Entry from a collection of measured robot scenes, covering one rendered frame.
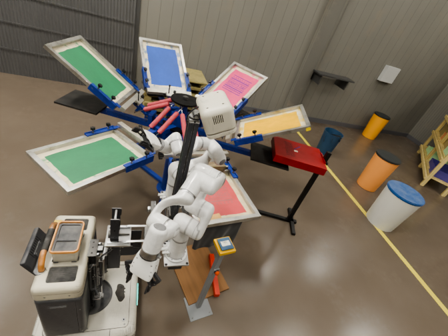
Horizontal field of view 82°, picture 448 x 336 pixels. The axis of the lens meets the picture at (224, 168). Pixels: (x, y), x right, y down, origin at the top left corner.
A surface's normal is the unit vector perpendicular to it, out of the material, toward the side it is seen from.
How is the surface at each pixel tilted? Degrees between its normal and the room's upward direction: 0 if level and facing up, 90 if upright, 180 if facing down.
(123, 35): 90
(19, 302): 0
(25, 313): 0
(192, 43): 90
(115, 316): 0
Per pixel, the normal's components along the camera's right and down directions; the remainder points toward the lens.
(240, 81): -0.07, -0.47
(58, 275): 0.26, -0.78
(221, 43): 0.22, 0.62
